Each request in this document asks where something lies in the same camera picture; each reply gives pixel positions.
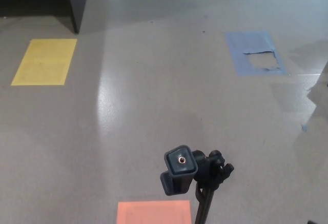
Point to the black tripod phone stand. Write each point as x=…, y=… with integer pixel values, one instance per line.
x=180, y=172

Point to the torn blue paper sheet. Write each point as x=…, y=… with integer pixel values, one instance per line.
x=246, y=42

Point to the orange paper sheet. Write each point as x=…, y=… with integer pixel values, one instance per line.
x=153, y=212

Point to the yellow paper sheet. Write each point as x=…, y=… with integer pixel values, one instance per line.
x=43, y=62

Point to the small blue tape scrap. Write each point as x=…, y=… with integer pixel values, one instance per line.
x=305, y=128

